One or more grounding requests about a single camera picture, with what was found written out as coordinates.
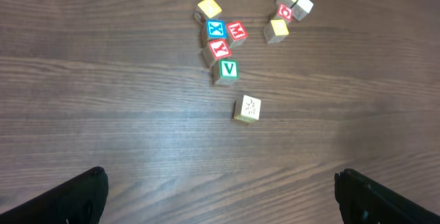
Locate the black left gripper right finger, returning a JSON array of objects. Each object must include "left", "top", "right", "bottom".
[{"left": 334, "top": 168, "right": 439, "bottom": 224}]

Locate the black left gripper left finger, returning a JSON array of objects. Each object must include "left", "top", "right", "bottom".
[{"left": 1, "top": 166, "right": 109, "bottom": 224}]

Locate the sun picture wooden block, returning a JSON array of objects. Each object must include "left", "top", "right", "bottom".
[{"left": 233, "top": 95, "right": 261, "bottom": 123}]

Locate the green V wooden block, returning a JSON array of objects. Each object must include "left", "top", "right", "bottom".
[{"left": 212, "top": 59, "right": 239, "bottom": 85}]

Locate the red O wooden block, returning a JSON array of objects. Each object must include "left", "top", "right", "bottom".
[{"left": 272, "top": 3, "right": 292, "bottom": 24}]

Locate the plain white wooden block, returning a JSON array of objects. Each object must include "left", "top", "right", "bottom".
[{"left": 292, "top": 0, "right": 314, "bottom": 21}]

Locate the red Y wooden block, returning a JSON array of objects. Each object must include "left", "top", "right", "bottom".
[{"left": 202, "top": 38, "right": 232, "bottom": 67}]

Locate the red M wooden block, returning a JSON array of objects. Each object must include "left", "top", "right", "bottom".
[{"left": 226, "top": 21, "right": 248, "bottom": 49}]

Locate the blue X wooden block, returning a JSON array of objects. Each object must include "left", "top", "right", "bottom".
[{"left": 201, "top": 19, "right": 227, "bottom": 46}]

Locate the yellow top wooden block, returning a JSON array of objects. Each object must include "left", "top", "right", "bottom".
[{"left": 193, "top": 0, "right": 222, "bottom": 23}]

